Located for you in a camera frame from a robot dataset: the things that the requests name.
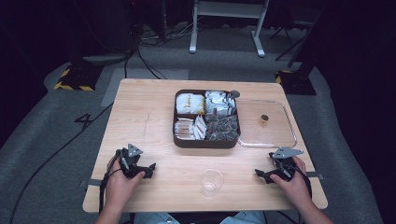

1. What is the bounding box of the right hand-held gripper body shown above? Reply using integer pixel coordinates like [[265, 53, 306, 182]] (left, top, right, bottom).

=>
[[268, 147, 304, 184]]

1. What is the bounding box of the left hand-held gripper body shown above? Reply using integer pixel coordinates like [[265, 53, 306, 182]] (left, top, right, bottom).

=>
[[116, 143, 147, 180]]

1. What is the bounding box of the person's right hand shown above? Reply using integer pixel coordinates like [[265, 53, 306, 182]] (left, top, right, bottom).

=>
[[269, 156, 312, 211]]

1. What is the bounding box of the person's left hand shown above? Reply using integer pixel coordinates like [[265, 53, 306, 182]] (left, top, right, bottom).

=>
[[104, 157, 147, 213]]

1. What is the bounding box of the grey tape strip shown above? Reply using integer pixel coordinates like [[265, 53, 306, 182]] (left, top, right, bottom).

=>
[[79, 178, 104, 189], [305, 171, 325, 181]]

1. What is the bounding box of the clear lid with knob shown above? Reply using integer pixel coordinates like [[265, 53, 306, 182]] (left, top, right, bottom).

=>
[[235, 98, 298, 149]]

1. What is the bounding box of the row of brown stick packets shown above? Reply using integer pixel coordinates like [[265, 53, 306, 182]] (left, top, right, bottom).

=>
[[174, 117, 196, 141]]

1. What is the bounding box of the clear plastic cup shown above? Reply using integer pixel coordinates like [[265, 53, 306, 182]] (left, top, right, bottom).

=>
[[200, 168, 225, 199]]

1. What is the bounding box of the brown compartment box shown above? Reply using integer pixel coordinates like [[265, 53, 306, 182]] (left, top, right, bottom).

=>
[[172, 89, 242, 149]]

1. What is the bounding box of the pile of dark tea bags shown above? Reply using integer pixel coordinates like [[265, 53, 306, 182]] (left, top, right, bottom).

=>
[[205, 113, 241, 142]]

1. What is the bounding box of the row of white sachets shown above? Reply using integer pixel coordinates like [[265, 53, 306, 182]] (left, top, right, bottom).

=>
[[191, 114, 207, 141]]

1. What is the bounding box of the pile of white yellow packets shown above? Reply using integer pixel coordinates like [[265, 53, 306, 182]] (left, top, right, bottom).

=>
[[175, 92, 206, 116]]

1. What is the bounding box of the pile of silver packets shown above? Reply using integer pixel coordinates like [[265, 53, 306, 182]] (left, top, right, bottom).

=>
[[205, 90, 238, 116]]

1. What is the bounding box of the striped black stand base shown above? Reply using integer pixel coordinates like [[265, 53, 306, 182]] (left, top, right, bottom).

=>
[[53, 63, 105, 92], [275, 69, 318, 96]]

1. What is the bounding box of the black tripod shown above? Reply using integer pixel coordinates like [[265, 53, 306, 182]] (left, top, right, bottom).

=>
[[268, 12, 323, 68]]

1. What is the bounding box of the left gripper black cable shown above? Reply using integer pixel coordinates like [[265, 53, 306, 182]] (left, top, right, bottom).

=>
[[98, 148, 123, 215]]

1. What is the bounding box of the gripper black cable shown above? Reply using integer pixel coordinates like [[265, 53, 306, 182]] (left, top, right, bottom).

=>
[[291, 163, 313, 200], [98, 148, 123, 215]]

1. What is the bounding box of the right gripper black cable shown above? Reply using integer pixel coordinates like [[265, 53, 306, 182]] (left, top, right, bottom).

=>
[[291, 163, 313, 200]]

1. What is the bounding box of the black floor cable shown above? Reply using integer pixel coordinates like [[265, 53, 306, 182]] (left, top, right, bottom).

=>
[[123, 46, 168, 80], [8, 102, 114, 224]]

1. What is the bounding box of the white table frame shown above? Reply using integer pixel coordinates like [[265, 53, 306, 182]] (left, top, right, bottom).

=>
[[189, 0, 271, 59]]

